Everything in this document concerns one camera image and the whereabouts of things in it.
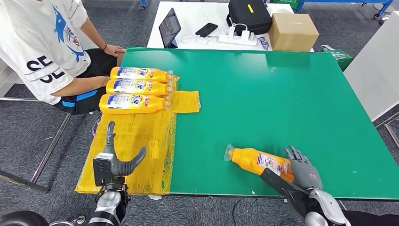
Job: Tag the black round object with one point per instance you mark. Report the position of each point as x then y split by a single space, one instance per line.
21 220

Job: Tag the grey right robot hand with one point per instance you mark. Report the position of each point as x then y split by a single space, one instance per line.
304 174

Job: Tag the purple snack wrapper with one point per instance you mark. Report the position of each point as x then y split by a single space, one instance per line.
264 43

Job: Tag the metal chair frame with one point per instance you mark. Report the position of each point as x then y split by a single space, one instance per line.
47 153

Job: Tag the white charger plug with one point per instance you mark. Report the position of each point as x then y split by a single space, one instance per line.
232 31
245 35

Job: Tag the black smartphone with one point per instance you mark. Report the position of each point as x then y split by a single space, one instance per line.
206 30

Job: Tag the white side table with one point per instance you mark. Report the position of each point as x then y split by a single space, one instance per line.
377 68

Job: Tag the grey metal table frame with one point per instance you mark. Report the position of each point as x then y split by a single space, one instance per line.
392 136

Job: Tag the yellow taped cardboard sheet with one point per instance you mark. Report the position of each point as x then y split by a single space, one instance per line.
140 137

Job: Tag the white cabinet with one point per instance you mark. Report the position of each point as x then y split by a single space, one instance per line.
9 78

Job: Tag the black carrying case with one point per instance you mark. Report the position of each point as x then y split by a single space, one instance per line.
249 18

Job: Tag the person's left hand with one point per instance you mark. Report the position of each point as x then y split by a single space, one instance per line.
114 50

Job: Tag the green shopping bag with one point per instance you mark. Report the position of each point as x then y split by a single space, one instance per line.
338 57

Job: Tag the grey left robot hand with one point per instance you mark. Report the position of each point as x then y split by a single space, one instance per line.
120 167

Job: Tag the black tablet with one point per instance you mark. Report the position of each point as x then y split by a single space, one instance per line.
170 28

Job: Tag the white power strip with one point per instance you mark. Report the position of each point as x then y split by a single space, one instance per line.
237 41

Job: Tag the long white table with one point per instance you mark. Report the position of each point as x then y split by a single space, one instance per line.
193 15

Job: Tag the silver caster wheel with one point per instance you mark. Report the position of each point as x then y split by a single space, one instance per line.
78 220

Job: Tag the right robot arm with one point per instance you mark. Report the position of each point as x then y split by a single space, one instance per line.
324 209

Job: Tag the brown cardboard box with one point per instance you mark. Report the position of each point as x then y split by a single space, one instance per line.
293 31

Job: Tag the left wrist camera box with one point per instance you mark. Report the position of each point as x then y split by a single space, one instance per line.
102 170

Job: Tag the green plastic crate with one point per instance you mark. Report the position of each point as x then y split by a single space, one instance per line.
283 1

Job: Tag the orange detergent bottle clear cap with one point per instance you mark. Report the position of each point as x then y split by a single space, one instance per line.
140 75
131 104
249 160
137 87

